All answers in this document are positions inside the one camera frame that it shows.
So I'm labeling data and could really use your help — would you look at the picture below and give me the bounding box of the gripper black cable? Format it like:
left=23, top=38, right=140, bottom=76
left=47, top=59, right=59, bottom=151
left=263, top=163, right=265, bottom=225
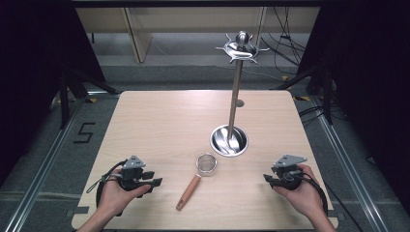
left=289, top=171, right=366, bottom=232
left=85, top=159, right=129, bottom=218

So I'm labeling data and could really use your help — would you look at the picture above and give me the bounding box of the person's right hand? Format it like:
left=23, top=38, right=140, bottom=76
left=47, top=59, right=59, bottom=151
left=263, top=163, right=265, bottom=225
left=274, top=163, right=327, bottom=220

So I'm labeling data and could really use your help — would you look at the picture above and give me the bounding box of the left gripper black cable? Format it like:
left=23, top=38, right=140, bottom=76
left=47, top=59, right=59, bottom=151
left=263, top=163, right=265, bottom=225
left=85, top=159, right=129, bottom=218

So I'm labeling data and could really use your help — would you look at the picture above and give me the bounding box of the mesh strainer with wooden handle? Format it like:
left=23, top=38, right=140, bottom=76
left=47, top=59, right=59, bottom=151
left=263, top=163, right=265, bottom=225
left=175, top=153, right=219, bottom=212

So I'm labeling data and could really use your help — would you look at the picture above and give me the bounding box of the black curtain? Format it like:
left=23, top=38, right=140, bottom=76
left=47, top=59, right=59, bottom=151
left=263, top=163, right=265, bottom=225
left=296, top=0, right=410, bottom=207
left=0, top=0, right=107, bottom=188

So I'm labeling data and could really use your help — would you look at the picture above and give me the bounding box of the beige wooden cabinet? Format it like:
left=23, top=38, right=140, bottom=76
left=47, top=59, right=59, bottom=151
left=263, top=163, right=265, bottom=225
left=75, top=7, right=321, bottom=64

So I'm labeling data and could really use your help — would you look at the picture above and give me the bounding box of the black tripod stand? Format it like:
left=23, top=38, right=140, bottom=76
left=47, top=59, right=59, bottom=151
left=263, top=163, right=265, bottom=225
left=270, top=61, right=335, bottom=126
left=57, top=64, right=121, bottom=131

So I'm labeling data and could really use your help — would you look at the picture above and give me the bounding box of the person's left hand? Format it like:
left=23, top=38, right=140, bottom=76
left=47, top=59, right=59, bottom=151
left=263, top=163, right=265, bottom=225
left=96, top=168, right=153, bottom=218

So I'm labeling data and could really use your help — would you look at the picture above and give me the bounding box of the aluminium floor rail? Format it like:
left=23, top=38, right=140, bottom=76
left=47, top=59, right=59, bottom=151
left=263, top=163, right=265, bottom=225
left=291, top=95, right=399, bottom=232
left=2, top=91, right=121, bottom=232

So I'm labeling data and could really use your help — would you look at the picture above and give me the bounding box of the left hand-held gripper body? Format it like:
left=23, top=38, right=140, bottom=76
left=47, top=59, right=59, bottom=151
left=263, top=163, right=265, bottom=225
left=117, top=155, right=147, bottom=192

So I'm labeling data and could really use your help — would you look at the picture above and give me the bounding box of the black floor cables bundle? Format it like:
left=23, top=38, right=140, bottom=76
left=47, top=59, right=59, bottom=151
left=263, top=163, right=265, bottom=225
left=260, top=6, right=308, bottom=75

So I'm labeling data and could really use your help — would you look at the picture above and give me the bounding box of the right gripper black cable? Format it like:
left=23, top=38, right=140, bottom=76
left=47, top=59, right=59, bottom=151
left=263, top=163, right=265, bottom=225
left=289, top=171, right=366, bottom=232

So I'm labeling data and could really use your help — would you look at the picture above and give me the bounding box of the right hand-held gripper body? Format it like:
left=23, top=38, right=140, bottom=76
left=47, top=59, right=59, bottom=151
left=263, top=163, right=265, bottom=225
left=271, top=154, right=308, bottom=191

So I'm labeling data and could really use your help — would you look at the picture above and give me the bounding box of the steel utensil hanging rack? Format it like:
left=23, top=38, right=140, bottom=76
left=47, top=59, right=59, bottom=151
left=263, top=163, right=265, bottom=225
left=209, top=30, right=271, bottom=159

